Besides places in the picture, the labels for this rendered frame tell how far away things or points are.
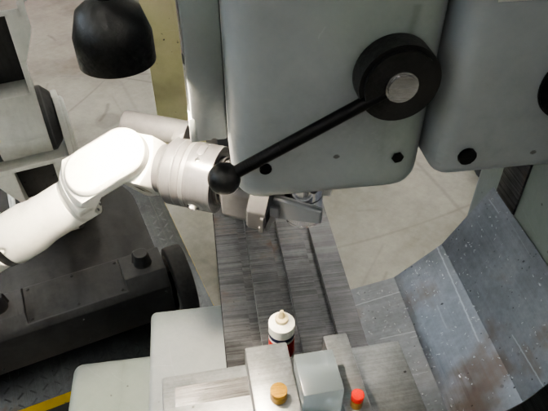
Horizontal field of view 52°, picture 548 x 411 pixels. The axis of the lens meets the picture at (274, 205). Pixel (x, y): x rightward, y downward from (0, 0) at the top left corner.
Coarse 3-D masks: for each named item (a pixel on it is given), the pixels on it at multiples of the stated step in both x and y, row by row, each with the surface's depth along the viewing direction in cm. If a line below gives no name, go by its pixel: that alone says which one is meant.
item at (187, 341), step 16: (160, 320) 104; (176, 320) 104; (192, 320) 104; (208, 320) 104; (160, 336) 102; (176, 336) 102; (192, 336) 102; (208, 336) 102; (160, 352) 99; (176, 352) 99; (192, 352) 99; (208, 352) 99; (224, 352) 99; (160, 368) 97; (176, 368) 97; (192, 368) 97; (208, 368) 97; (160, 384) 95; (160, 400) 92
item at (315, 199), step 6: (300, 192) 66; (306, 192) 66; (318, 192) 67; (294, 198) 67; (300, 198) 67; (306, 198) 67; (312, 198) 67; (318, 198) 68; (312, 204) 68; (318, 204) 69; (288, 222) 71; (294, 222) 70; (300, 222) 70; (306, 222) 70
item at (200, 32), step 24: (192, 0) 50; (216, 0) 50; (192, 24) 51; (216, 24) 52; (192, 48) 53; (216, 48) 53; (192, 72) 54; (216, 72) 55; (192, 96) 56; (216, 96) 57; (192, 120) 58; (216, 120) 58
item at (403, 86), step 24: (384, 48) 44; (408, 48) 44; (360, 72) 46; (384, 72) 45; (408, 72) 45; (432, 72) 45; (360, 96) 46; (384, 96) 46; (408, 96) 46; (432, 96) 47; (336, 120) 47; (288, 144) 48; (216, 168) 49; (240, 168) 49; (216, 192) 50
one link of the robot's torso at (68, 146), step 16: (64, 112) 121; (64, 128) 121; (64, 144) 130; (16, 160) 125; (32, 160) 125; (48, 160) 125; (0, 176) 122; (16, 176) 127; (32, 176) 132; (48, 176) 135; (16, 192) 128; (32, 192) 139
